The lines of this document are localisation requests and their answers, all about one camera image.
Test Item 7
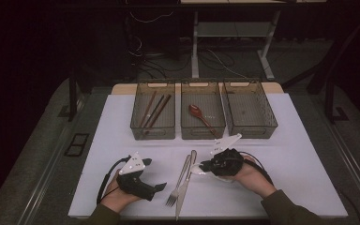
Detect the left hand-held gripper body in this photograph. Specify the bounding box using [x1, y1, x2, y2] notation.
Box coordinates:
[115, 152, 156, 202]

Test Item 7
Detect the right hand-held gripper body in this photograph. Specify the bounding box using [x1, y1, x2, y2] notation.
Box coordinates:
[210, 133, 245, 176]

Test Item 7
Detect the grey transparent plastic bin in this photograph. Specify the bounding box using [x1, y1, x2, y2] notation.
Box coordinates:
[180, 82, 227, 141]
[129, 82, 176, 141]
[222, 81, 279, 140]

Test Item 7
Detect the brown wooden spoon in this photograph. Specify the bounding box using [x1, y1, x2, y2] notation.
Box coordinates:
[187, 103, 220, 139]

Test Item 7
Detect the brown wooden chopstick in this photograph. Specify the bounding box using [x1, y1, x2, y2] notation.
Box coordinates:
[140, 90, 158, 128]
[149, 94, 173, 129]

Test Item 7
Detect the black chopstick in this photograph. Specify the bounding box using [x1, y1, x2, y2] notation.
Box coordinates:
[143, 95, 165, 128]

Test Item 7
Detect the person's left hand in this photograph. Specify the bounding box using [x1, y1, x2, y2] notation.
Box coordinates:
[100, 174, 142, 214]

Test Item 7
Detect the person's right hand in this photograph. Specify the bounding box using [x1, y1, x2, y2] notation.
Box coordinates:
[231, 155, 278, 200]

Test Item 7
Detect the metal table knife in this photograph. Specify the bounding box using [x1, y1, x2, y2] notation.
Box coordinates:
[174, 149, 198, 221]

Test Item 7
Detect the metal fork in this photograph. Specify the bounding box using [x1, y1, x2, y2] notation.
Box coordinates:
[165, 154, 191, 208]

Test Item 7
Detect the white table cover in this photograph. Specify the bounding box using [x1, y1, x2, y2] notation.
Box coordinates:
[67, 92, 349, 218]

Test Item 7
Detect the black metal stand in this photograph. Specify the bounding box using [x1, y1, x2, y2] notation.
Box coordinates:
[57, 69, 85, 123]
[324, 74, 351, 125]

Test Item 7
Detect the right hand-held gripper cable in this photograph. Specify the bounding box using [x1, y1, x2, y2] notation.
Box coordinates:
[237, 150, 275, 186]

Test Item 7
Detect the metal floor rail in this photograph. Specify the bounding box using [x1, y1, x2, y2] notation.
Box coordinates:
[17, 93, 90, 225]
[320, 120, 360, 217]

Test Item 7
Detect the white floor cable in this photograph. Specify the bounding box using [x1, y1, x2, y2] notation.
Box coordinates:
[206, 48, 248, 79]

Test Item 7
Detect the white metal desk frame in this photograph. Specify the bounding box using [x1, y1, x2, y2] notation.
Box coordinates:
[190, 10, 277, 82]

